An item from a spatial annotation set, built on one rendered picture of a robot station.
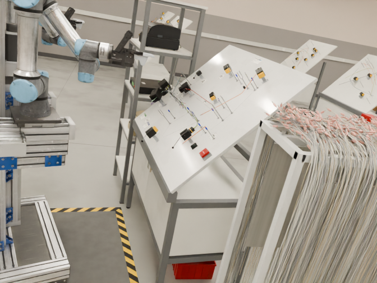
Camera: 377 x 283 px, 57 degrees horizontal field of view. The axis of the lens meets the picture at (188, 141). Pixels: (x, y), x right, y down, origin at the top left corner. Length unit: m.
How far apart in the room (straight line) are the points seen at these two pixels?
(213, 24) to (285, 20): 2.06
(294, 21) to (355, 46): 2.18
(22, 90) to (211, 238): 1.35
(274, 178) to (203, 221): 0.64
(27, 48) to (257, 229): 1.36
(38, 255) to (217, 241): 1.14
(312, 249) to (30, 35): 1.48
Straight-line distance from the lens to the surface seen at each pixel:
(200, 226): 2.13
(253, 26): 10.14
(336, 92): 6.44
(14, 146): 1.85
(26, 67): 1.76
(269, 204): 1.72
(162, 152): 2.26
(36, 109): 1.92
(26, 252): 2.51
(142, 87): 3.00
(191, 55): 3.03
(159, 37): 2.98
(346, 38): 11.55
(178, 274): 2.66
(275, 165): 1.62
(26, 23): 1.72
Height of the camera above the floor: 1.82
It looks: 21 degrees down
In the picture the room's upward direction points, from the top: 11 degrees clockwise
